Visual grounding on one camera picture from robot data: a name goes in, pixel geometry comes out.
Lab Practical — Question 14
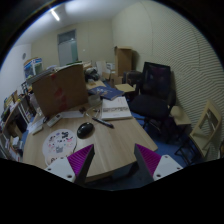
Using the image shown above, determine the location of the wooden shelf unit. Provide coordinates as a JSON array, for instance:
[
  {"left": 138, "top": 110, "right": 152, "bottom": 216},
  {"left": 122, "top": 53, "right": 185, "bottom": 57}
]
[{"left": 0, "top": 95, "right": 32, "bottom": 161}]

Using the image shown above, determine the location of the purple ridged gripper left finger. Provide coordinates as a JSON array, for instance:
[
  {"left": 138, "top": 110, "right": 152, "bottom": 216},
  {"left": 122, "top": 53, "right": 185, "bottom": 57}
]
[{"left": 46, "top": 144, "right": 95, "bottom": 186}]

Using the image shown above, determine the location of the black office chair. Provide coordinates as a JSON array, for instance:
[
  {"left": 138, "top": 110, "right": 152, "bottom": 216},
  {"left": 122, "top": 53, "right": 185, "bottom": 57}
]
[{"left": 129, "top": 61, "right": 177, "bottom": 134}]

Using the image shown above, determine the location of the white remote control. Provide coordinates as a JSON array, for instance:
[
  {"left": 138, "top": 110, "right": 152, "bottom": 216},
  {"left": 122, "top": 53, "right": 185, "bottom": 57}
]
[{"left": 47, "top": 113, "right": 62, "bottom": 127}]

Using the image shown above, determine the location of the black computer mouse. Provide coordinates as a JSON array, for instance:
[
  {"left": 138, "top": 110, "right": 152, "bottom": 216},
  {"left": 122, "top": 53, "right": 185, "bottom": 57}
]
[{"left": 77, "top": 122, "right": 94, "bottom": 139}]

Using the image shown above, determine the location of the large cardboard box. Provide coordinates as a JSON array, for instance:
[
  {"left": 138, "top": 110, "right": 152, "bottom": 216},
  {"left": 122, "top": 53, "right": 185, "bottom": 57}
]
[{"left": 32, "top": 64, "right": 88, "bottom": 116}]

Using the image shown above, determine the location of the wooden folding chair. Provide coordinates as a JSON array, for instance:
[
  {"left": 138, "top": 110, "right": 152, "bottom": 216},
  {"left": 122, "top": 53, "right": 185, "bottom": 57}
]
[{"left": 175, "top": 99, "right": 222, "bottom": 165}]

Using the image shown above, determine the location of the small wooden side table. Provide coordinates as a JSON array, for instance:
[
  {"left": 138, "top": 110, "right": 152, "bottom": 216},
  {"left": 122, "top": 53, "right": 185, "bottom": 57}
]
[{"left": 115, "top": 84, "right": 135, "bottom": 93}]

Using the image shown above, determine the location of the round patterned mouse pad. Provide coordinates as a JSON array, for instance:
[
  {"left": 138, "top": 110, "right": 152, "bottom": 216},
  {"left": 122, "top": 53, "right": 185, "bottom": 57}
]
[{"left": 42, "top": 129, "right": 77, "bottom": 166}]

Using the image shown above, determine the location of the grey door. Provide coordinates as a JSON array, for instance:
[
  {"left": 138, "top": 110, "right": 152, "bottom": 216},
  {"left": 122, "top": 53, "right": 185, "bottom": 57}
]
[{"left": 58, "top": 30, "right": 78, "bottom": 66}]

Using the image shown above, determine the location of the tall cardboard box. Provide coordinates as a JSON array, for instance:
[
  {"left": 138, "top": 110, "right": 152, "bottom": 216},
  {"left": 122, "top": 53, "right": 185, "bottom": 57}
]
[{"left": 114, "top": 46, "right": 132, "bottom": 76}]

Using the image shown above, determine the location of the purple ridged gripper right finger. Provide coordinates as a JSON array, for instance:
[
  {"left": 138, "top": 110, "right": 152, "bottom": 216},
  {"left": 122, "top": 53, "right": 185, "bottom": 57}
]
[{"left": 134, "top": 144, "right": 182, "bottom": 181}]

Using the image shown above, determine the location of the white closed book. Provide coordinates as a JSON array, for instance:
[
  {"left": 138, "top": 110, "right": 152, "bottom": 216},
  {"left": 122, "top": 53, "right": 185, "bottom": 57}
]
[{"left": 101, "top": 97, "right": 132, "bottom": 120}]

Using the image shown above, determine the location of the ceiling tube light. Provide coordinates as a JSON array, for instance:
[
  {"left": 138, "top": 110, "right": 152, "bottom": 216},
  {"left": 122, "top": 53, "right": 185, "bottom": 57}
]
[{"left": 51, "top": 9, "right": 60, "bottom": 21}]

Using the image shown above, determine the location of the blue white display box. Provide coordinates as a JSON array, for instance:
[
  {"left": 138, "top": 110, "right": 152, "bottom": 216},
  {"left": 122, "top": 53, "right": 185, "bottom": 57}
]
[{"left": 24, "top": 57, "right": 43, "bottom": 78}]

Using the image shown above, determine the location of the white paper sheet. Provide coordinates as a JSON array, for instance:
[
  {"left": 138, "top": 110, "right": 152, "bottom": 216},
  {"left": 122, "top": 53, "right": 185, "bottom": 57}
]
[{"left": 61, "top": 111, "right": 84, "bottom": 119}]

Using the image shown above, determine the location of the blue book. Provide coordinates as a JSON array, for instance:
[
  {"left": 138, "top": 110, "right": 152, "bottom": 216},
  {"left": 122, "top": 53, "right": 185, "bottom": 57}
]
[{"left": 89, "top": 86, "right": 124, "bottom": 100}]

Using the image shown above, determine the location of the black pen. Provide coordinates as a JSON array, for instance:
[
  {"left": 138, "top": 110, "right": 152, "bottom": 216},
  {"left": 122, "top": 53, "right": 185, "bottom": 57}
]
[{"left": 92, "top": 117, "right": 114, "bottom": 128}]

